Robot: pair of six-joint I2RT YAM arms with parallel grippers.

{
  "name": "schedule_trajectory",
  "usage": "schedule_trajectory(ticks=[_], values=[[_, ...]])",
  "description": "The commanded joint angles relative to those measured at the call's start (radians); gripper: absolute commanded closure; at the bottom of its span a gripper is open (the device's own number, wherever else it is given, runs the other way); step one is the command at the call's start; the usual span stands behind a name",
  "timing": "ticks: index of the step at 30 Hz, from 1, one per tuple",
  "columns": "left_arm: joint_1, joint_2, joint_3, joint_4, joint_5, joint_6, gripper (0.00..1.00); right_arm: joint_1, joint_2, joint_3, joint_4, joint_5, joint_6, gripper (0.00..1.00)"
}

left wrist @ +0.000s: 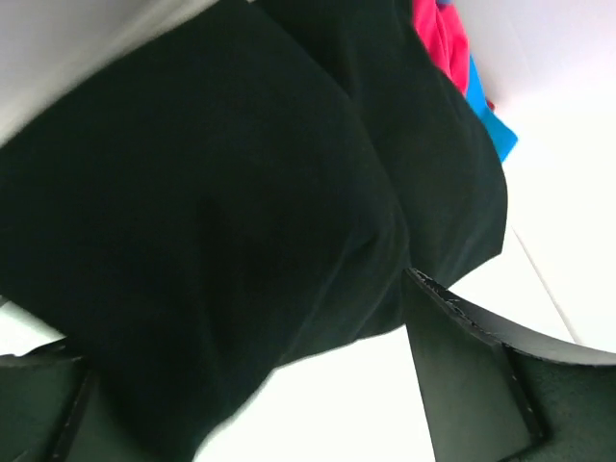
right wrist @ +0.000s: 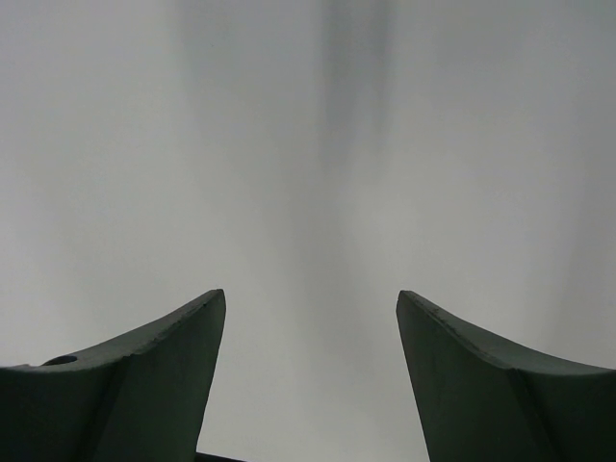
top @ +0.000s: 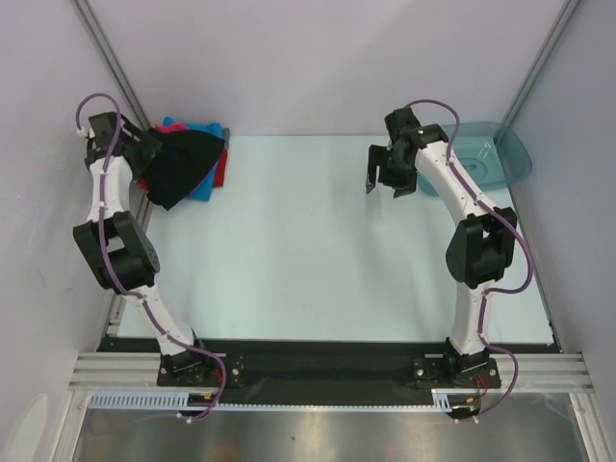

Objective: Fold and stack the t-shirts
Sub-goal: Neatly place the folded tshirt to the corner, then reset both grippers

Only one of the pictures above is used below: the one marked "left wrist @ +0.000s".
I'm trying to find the black t shirt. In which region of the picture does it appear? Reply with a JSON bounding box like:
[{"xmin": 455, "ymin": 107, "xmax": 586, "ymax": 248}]
[{"xmin": 1, "ymin": 1, "xmax": 507, "ymax": 461}]

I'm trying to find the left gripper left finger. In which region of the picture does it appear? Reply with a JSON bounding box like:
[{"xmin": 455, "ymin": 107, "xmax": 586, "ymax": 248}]
[{"xmin": 1, "ymin": 340, "xmax": 120, "ymax": 462}]

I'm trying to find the pink folded t shirt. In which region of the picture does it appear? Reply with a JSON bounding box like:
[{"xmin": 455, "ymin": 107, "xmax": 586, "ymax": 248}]
[{"xmin": 411, "ymin": 0, "xmax": 470, "ymax": 95}]

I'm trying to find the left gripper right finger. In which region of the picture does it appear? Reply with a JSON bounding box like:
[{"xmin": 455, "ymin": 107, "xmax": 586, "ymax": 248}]
[{"xmin": 402, "ymin": 270, "xmax": 615, "ymax": 462}]

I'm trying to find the blue folded t shirt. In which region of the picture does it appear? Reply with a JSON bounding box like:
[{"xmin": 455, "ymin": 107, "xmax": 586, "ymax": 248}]
[{"xmin": 435, "ymin": 0, "xmax": 520, "ymax": 163}]

